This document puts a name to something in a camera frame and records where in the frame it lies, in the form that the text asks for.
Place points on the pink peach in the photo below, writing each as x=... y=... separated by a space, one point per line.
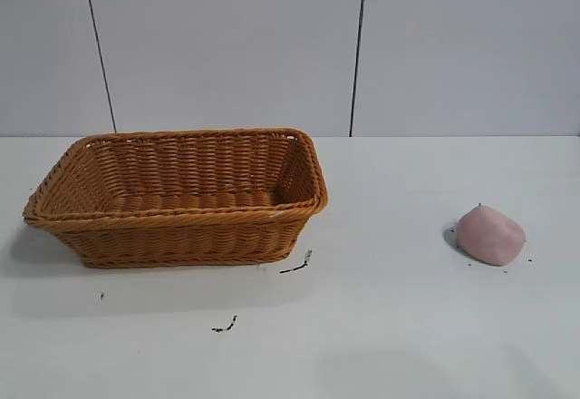
x=490 y=236

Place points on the brown woven wicker basket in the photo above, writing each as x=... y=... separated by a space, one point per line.
x=181 y=231

